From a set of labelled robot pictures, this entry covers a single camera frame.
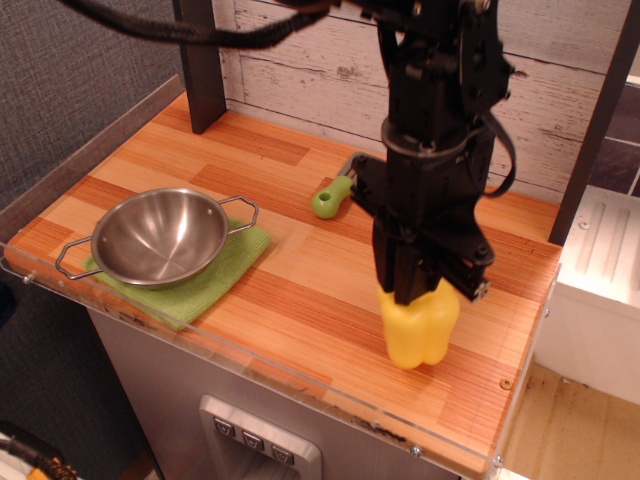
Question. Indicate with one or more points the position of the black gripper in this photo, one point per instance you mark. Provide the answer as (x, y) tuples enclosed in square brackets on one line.
[(424, 227)]

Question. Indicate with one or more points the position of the yellow toy pepper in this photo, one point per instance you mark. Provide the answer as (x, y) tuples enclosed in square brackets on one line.
[(419, 333)]

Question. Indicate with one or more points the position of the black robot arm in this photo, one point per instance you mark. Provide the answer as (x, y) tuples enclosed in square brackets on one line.
[(446, 71)]

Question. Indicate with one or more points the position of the green grey toy spatula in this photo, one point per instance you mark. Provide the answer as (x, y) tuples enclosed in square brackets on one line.
[(327, 201)]

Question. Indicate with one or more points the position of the white toy sink unit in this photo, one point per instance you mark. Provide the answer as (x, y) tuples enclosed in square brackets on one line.
[(590, 329)]

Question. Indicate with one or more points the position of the green cloth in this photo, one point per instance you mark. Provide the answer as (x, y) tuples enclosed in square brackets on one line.
[(180, 305)]

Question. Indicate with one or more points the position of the grey toy fridge cabinet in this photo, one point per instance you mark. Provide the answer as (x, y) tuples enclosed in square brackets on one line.
[(204, 421)]

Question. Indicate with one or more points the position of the clear acrylic edge guard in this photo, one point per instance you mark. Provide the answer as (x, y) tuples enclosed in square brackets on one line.
[(305, 322)]

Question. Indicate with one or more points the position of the orange object bottom left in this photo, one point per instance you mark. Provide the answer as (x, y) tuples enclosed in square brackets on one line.
[(50, 469)]

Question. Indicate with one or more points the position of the steel bowl with handles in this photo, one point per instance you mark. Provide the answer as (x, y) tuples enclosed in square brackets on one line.
[(163, 237)]

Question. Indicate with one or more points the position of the dark left shelf post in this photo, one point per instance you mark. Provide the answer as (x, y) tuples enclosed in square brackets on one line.
[(201, 68)]

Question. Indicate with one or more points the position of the dark shelf post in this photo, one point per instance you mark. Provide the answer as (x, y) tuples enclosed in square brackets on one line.
[(619, 68), (201, 68)]

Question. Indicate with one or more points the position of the dark right shelf post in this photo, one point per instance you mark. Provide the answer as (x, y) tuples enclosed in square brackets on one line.
[(619, 68)]

